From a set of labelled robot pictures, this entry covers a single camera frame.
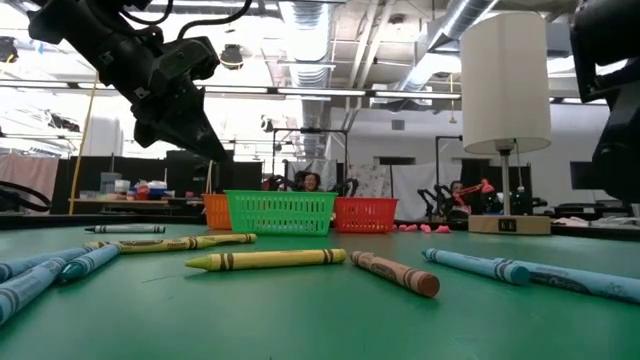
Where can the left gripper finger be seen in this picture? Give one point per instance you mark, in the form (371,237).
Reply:
(192,125)
(155,135)

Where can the black crayon white label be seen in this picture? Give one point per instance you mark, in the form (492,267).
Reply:
(125,229)

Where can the yellow crayon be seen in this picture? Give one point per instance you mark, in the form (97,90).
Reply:
(145,245)
(270,260)
(225,239)

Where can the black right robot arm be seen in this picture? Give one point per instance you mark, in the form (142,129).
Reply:
(615,150)

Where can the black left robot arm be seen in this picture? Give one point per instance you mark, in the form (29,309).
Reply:
(70,25)

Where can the black background robot arm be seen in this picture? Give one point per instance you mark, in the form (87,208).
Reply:
(434,202)

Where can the blue box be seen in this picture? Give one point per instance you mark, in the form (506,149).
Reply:
(159,192)

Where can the red container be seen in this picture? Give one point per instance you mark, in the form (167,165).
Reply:
(142,192)

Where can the grey storage bin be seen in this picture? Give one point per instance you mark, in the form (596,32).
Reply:
(110,181)

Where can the black ceiling speaker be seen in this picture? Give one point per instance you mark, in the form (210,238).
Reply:
(231,56)

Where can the wooden workbench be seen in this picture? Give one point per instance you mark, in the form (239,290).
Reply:
(120,202)

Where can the orange plastic basket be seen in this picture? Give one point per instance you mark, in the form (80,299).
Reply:
(217,212)

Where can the green plastic basket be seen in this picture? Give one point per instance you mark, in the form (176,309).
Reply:
(280,212)

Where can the person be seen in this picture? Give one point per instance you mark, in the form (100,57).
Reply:
(456,187)
(311,181)

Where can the pink curtain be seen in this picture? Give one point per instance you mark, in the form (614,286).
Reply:
(30,175)

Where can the red plastic basket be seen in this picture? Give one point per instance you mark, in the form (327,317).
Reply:
(365,215)

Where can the green table mat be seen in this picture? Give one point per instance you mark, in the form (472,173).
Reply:
(300,320)

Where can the white hanging sheet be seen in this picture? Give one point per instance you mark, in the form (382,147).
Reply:
(415,192)

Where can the thin black metal stand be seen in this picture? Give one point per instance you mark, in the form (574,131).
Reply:
(436,160)

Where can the brown crayon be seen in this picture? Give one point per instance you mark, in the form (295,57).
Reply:
(395,272)

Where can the red desk lamp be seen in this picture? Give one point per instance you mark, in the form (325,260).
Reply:
(480,188)

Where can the white shade wooden base lamp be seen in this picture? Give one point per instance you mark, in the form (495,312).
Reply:
(505,80)

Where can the black monitor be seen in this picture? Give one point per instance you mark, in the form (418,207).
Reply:
(582,175)

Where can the black partition wall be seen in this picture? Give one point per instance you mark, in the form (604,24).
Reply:
(150,175)

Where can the silver ventilation duct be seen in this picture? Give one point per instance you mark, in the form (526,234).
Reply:
(440,45)
(307,50)

